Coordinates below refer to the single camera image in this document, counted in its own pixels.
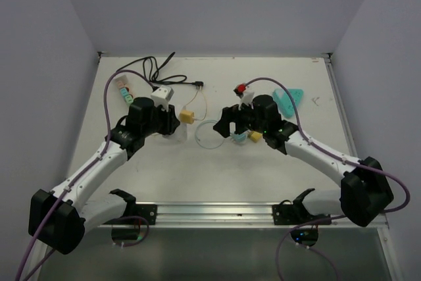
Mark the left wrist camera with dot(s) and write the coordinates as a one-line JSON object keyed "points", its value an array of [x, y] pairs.
{"points": [[162, 96]]}

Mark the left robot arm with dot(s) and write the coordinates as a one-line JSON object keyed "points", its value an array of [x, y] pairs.
{"points": [[119, 147]]}

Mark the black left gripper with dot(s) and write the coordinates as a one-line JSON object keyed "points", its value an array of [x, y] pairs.
{"points": [[171, 121]]}

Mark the light blue usb charger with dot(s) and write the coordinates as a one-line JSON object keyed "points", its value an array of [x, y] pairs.
{"points": [[238, 138]]}

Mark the pink cube charger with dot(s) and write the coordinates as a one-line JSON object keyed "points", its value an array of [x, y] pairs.
{"points": [[121, 82]]}

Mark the beige power strip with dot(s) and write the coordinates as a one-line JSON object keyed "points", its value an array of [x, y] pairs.
{"points": [[126, 86]]}

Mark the white triangular power strip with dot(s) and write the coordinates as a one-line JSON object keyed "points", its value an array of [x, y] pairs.
{"points": [[180, 134]]}

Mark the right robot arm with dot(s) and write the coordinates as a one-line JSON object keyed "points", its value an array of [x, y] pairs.
{"points": [[363, 190]]}

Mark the yellow cube charger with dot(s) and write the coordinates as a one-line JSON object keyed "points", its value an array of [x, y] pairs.
{"points": [[187, 117], [254, 136]]}

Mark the aluminium front rail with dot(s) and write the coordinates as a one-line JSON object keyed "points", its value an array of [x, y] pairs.
{"points": [[210, 213]]}

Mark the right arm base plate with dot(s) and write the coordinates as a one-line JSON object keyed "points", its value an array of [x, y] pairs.
{"points": [[294, 213]]}

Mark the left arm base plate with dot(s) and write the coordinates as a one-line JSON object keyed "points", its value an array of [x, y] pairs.
{"points": [[147, 211]]}

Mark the yellow cube charger front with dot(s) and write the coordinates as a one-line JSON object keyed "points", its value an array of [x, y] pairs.
{"points": [[254, 136]]}

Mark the teal cube charger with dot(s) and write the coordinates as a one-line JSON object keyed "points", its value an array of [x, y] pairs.
{"points": [[124, 91]]}

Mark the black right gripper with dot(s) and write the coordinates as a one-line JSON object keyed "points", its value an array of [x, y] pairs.
{"points": [[230, 114]]}

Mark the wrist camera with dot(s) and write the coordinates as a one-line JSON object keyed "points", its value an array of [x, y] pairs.
{"points": [[162, 96], [245, 94]]}

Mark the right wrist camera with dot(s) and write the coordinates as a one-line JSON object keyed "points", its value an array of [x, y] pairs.
{"points": [[245, 94]]}

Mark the green cube charger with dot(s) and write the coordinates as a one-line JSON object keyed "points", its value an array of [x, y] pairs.
{"points": [[129, 99]]}

